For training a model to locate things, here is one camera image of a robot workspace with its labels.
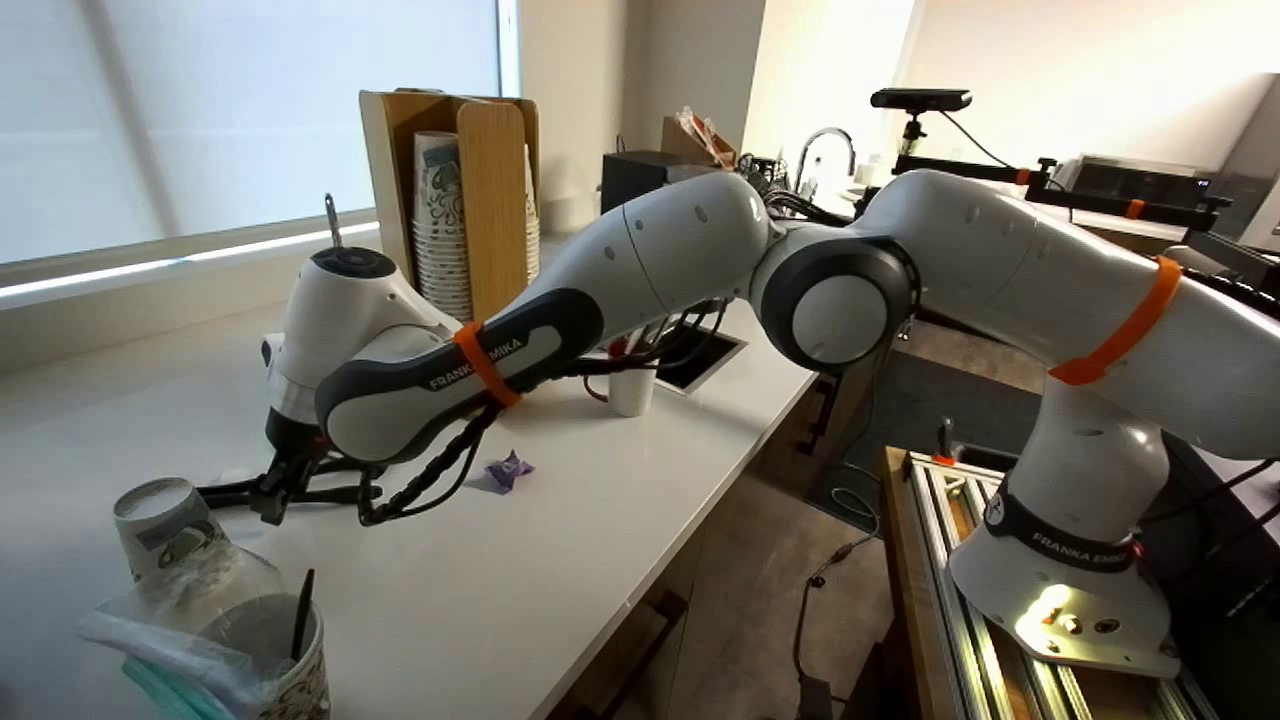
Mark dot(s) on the white window roller blind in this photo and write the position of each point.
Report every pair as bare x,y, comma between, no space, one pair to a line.
265,107

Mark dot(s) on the stack of patterned paper cups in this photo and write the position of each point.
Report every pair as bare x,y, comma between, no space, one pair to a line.
442,212

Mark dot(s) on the large paper cup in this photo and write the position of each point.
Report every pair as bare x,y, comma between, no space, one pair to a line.
253,633

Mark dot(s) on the black stereo camera bar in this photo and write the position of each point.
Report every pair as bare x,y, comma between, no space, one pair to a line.
920,103

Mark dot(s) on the brown paper bag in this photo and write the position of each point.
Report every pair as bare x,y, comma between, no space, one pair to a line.
701,141

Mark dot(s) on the wooden cup dispenser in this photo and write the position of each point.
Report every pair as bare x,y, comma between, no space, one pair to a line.
499,200

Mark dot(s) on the translucent plastic bag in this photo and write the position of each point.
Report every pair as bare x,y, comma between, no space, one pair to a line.
163,661

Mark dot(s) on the purple crumpled wrapper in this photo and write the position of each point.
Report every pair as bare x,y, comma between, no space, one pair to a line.
507,470

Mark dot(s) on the white mug red inside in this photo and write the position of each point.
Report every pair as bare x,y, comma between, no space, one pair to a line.
631,388

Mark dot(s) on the patterned paper cup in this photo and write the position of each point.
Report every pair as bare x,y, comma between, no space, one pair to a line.
167,535

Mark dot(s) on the brown under-counter cabinet front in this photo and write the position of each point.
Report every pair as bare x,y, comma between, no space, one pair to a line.
802,442

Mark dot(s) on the chrome arched faucet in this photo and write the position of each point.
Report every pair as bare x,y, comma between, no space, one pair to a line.
806,155

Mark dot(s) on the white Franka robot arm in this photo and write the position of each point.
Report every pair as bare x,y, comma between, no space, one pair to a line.
1012,266

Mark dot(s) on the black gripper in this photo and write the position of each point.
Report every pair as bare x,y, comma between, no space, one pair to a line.
297,447

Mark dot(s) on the black stirrer stick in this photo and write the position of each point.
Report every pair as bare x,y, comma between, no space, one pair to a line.
300,614

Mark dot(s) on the black box appliance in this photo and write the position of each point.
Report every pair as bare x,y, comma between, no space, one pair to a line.
643,177

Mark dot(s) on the black flat tablet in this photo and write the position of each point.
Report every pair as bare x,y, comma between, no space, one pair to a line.
701,361

